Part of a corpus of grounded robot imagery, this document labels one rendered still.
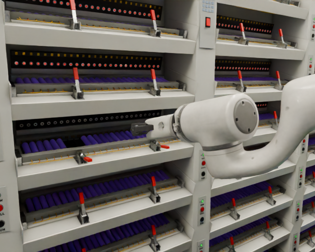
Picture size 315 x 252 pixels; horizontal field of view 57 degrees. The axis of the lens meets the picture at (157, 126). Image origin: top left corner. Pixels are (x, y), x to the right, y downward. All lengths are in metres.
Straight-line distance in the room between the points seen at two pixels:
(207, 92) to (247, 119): 0.60
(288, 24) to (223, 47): 0.59
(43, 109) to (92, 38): 0.24
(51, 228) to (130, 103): 0.44
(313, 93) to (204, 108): 0.18
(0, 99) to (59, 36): 0.22
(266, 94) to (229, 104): 0.89
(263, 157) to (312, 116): 0.10
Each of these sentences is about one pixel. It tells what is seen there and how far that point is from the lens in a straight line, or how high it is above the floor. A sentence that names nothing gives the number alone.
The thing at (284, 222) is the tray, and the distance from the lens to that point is 1.81.
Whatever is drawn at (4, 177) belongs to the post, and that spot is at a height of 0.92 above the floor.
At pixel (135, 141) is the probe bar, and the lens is 1.00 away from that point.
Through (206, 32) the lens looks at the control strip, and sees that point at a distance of 1.11.
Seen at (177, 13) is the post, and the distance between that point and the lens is 1.18.
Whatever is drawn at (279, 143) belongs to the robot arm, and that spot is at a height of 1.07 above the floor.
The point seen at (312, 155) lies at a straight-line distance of 1.87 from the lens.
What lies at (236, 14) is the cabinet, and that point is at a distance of 1.54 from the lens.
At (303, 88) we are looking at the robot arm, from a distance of 0.51.
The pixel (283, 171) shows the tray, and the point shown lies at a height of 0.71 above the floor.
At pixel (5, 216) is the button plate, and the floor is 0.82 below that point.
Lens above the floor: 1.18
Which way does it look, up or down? 10 degrees down
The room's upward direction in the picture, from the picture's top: straight up
